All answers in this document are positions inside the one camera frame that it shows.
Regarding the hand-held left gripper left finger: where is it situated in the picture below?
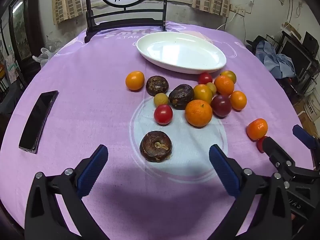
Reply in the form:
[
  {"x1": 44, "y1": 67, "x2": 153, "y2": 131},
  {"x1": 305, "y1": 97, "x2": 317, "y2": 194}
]
[{"x1": 24, "y1": 144, "x2": 110, "y2": 240}]

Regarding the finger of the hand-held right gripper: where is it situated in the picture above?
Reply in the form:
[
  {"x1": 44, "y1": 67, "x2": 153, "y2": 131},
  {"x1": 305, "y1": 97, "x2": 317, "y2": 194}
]
[
  {"x1": 292, "y1": 124, "x2": 320, "y2": 170},
  {"x1": 262, "y1": 136, "x2": 320, "y2": 181}
]

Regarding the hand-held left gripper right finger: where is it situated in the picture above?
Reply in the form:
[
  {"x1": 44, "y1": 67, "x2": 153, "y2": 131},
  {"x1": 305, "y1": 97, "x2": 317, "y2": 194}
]
[{"x1": 209, "y1": 144, "x2": 293, "y2": 240}]

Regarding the red cherry tomato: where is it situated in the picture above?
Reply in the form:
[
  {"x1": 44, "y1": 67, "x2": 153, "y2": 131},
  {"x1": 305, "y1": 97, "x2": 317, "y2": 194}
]
[
  {"x1": 198, "y1": 72, "x2": 213, "y2": 85},
  {"x1": 154, "y1": 104, "x2": 173, "y2": 125},
  {"x1": 256, "y1": 136, "x2": 269, "y2": 153}
]

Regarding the small orange mandarin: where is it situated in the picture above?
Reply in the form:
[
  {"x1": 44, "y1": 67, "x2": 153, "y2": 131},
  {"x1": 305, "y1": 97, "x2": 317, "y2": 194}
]
[
  {"x1": 214, "y1": 75, "x2": 235, "y2": 96},
  {"x1": 246, "y1": 118, "x2": 268, "y2": 141}
]

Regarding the orange cherry tomato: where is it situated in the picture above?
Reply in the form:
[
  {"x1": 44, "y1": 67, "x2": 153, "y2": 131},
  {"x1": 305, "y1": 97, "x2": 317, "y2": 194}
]
[
  {"x1": 230, "y1": 90, "x2": 247, "y2": 111},
  {"x1": 125, "y1": 71, "x2": 145, "y2": 91}
]

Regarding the large orange mandarin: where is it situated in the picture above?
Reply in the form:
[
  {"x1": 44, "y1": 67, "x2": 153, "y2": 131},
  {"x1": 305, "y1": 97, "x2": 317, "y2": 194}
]
[{"x1": 185, "y1": 99, "x2": 213, "y2": 127}]

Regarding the dark purple tomato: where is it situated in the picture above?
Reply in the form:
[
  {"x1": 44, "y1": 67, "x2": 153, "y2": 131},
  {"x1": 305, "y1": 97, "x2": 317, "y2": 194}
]
[{"x1": 211, "y1": 94, "x2": 232, "y2": 117}]

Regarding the dark brown water chestnut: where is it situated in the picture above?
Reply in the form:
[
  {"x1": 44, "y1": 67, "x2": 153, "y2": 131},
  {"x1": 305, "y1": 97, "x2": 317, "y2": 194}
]
[
  {"x1": 139, "y1": 130, "x2": 173, "y2": 163},
  {"x1": 168, "y1": 84, "x2": 195, "y2": 110},
  {"x1": 146, "y1": 76, "x2": 169, "y2": 97}
]

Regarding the yellow tomato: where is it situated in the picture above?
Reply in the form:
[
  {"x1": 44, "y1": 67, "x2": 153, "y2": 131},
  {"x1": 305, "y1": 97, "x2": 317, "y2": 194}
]
[{"x1": 193, "y1": 84, "x2": 213, "y2": 105}]

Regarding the small yellow longan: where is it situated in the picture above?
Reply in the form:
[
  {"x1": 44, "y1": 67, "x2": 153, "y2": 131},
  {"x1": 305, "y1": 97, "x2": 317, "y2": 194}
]
[
  {"x1": 206, "y1": 82, "x2": 217, "y2": 96},
  {"x1": 153, "y1": 93, "x2": 169, "y2": 107}
]

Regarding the white oval plate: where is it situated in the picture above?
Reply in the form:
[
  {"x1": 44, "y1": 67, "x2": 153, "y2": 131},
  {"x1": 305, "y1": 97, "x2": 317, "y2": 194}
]
[{"x1": 136, "y1": 32, "x2": 227, "y2": 75}]

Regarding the cardboard box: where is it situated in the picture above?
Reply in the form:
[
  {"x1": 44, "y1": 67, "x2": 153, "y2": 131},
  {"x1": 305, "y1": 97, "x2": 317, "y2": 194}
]
[{"x1": 303, "y1": 92, "x2": 320, "y2": 122}]

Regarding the purple printed tablecloth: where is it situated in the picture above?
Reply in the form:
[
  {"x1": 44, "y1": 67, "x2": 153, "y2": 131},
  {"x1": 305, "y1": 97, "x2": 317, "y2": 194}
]
[{"x1": 0, "y1": 21, "x2": 316, "y2": 240}]

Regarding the black smartphone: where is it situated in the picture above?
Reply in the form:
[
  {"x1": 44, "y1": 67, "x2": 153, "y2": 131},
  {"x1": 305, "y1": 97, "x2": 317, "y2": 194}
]
[{"x1": 19, "y1": 90, "x2": 59, "y2": 154}]

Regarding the blue cloth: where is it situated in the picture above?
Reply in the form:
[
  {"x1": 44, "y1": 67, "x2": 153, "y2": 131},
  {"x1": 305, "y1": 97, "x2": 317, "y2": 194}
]
[{"x1": 256, "y1": 40, "x2": 297, "y2": 79}]

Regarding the black monitor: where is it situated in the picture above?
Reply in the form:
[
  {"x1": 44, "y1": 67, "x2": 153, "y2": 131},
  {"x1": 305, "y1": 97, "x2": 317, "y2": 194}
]
[{"x1": 278, "y1": 31, "x2": 316, "y2": 81}]

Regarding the yellow-orange tomato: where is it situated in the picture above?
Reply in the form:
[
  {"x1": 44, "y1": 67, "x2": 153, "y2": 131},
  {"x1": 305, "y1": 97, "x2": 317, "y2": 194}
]
[{"x1": 220, "y1": 70, "x2": 237, "y2": 84}]

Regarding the black speaker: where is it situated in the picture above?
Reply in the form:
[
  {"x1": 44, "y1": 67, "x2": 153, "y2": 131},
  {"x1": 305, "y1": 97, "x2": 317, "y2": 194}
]
[{"x1": 303, "y1": 31, "x2": 320, "y2": 55}]

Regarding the white plastic bag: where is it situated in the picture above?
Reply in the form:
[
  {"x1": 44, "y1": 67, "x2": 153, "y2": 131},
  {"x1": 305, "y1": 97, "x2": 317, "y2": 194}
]
[{"x1": 32, "y1": 47, "x2": 57, "y2": 68}]

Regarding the black framed painted table screen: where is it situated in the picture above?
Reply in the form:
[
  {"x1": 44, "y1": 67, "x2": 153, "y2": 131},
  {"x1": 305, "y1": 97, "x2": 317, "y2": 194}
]
[{"x1": 84, "y1": 0, "x2": 168, "y2": 43}]

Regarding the dark wooden cabinet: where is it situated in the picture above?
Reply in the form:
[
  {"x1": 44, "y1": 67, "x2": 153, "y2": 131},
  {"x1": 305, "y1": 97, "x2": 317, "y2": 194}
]
[{"x1": 8, "y1": 0, "x2": 48, "y2": 64}]

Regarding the white cable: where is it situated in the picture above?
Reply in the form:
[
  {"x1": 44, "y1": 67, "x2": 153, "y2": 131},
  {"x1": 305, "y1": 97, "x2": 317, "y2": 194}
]
[{"x1": 216, "y1": 11, "x2": 237, "y2": 30}]

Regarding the wall socket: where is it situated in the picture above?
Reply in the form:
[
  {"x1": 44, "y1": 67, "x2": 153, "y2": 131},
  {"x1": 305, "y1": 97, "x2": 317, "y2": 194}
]
[{"x1": 230, "y1": 4, "x2": 247, "y2": 17}]

